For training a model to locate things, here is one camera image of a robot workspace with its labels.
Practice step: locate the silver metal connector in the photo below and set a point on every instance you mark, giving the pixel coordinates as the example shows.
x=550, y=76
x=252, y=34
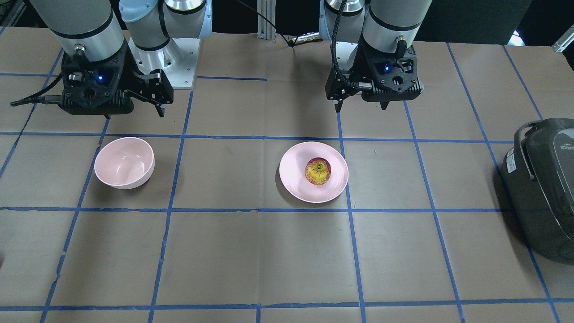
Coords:
x=304, y=39

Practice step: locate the aluminium profile post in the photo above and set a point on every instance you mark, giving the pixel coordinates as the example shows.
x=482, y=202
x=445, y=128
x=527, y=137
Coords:
x=266, y=20

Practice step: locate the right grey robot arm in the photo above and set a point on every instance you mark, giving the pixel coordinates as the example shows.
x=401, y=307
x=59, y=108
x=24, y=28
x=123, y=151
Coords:
x=150, y=23

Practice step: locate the red yellow apple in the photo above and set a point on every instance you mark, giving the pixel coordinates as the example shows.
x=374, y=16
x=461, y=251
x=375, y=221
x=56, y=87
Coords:
x=317, y=171

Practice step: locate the black rice cooker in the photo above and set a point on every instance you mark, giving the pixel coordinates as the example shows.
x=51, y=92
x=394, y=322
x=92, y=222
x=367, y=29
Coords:
x=539, y=174

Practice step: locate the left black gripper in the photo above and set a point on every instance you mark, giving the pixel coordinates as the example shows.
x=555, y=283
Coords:
x=357, y=66

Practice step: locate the pink plate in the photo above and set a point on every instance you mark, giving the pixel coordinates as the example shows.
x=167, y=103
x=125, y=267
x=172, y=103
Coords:
x=292, y=166

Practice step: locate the pink bowl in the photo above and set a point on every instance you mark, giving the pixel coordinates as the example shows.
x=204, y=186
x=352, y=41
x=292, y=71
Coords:
x=125, y=163

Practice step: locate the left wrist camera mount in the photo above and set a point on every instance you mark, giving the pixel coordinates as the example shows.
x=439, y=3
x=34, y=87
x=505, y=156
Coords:
x=393, y=74

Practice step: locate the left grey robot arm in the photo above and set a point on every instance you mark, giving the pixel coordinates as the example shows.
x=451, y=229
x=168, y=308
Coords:
x=379, y=22

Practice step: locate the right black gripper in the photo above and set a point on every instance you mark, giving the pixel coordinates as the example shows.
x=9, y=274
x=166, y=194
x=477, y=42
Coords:
x=132, y=71

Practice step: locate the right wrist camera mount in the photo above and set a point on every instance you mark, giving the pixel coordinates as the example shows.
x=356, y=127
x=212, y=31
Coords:
x=90, y=87

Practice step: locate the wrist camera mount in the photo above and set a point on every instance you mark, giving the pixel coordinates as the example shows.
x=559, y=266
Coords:
x=393, y=74
x=90, y=87

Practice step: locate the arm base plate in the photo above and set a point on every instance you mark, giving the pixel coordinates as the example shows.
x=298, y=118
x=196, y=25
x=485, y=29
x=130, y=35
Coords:
x=178, y=59
x=345, y=54

